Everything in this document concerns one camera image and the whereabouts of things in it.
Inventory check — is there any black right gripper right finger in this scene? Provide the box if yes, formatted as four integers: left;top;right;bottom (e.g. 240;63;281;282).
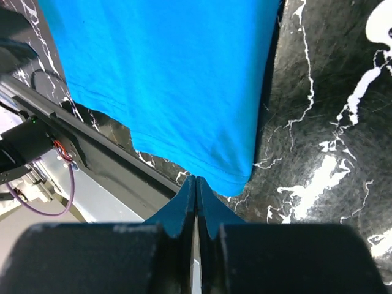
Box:
195;177;387;293

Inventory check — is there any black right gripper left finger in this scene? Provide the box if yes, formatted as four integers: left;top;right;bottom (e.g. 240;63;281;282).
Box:
1;176;196;293

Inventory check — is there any bright blue t-shirt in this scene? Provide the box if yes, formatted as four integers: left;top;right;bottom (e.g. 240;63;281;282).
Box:
39;1;279;197

